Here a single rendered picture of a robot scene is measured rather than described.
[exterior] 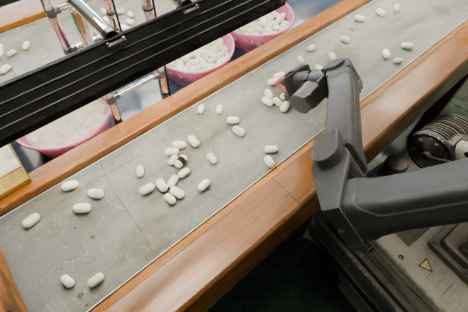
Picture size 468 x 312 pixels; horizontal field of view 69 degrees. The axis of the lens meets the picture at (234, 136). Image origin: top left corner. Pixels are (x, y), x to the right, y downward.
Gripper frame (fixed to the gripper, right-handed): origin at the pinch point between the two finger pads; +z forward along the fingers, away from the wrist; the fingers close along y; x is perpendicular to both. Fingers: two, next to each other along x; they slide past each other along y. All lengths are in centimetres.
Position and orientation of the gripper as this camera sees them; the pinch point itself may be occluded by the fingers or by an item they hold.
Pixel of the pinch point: (278, 83)
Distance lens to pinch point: 102.4
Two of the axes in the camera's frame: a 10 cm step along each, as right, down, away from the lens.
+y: -7.5, 5.0, -4.3
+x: 3.9, 8.6, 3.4
